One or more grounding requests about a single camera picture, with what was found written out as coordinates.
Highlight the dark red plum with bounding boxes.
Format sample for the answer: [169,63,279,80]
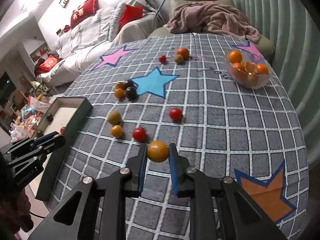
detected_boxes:
[36,131,43,138]

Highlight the yellow orange round fruit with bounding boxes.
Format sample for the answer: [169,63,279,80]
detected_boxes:
[147,141,169,163]

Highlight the tan round fruit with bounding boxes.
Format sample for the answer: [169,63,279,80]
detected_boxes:
[107,111,121,125]

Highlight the left hand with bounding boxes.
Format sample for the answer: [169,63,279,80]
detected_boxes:
[1,189,34,239]

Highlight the small dark fruit in box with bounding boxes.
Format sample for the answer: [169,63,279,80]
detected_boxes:
[46,114,53,122]

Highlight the pile of snack packets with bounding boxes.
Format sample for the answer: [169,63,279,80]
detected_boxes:
[9,81,50,142]

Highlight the dark grey shallow box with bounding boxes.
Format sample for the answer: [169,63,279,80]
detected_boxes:
[30,96,92,202]

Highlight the red cherry tomato with stem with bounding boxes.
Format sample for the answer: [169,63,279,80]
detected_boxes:
[132,127,147,142]

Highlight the orange kumquat on cloth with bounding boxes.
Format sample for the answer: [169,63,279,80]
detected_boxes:
[110,125,123,138]

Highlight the red cushion at sofa end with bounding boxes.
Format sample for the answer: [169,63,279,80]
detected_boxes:
[34,55,60,76]

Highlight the orange kumquat plums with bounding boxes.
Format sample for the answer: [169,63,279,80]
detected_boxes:
[115,82,125,90]
[114,88,125,99]

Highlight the grey checked tablecloth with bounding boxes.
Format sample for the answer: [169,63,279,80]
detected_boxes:
[48,34,309,239]

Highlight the white covered sofa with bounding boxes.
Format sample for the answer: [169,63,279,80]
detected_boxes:
[36,0,165,87]

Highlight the tan fruit at far table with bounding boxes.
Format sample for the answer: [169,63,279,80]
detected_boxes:
[174,54,184,64]

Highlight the clear glass fruit bowl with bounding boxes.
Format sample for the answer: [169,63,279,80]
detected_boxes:
[225,49,272,89]

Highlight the small red tomato far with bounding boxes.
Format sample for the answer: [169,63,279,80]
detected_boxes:
[158,55,167,64]

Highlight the grey striped pillow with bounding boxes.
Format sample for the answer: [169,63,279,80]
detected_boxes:
[108,0,153,45]

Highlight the orange on bowl top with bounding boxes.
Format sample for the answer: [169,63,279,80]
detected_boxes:
[228,50,242,64]

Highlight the large red embroidered cushion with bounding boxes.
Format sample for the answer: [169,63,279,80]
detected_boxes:
[71,0,98,29]

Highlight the red cushion on armrest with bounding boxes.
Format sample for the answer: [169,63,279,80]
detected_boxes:
[119,4,143,30]

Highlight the pink blanket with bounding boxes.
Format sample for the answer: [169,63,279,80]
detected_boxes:
[163,1,260,42]

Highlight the green curtain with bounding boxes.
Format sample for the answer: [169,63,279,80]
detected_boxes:
[235,0,319,166]

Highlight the small picture frame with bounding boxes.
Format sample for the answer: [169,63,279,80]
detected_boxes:
[59,0,69,8]

